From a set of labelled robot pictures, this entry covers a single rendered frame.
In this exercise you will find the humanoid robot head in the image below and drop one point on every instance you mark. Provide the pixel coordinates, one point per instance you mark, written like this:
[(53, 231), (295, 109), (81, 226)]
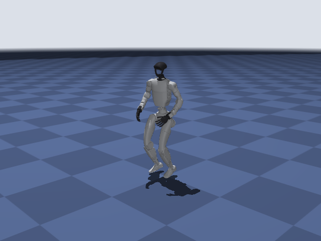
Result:
[(160, 66)]

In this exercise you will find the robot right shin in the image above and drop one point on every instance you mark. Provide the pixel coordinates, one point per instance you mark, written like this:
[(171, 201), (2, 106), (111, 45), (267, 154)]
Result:
[(152, 154)]

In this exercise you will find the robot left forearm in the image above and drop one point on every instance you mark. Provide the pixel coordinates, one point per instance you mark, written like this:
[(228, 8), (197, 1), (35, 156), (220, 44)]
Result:
[(176, 108)]

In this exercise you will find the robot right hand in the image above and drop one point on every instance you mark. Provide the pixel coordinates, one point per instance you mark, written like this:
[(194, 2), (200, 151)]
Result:
[(138, 112)]

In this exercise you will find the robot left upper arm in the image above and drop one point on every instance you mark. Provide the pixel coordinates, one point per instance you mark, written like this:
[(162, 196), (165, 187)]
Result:
[(173, 87)]

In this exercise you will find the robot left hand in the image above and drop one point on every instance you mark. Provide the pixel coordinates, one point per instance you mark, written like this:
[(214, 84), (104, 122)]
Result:
[(164, 119)]

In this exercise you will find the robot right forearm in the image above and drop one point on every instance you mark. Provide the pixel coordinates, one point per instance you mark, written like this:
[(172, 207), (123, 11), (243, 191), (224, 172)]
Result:
[(143, 102)]

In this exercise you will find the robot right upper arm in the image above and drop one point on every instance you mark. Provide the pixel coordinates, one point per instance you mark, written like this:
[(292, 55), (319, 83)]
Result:
[(148, 89)]

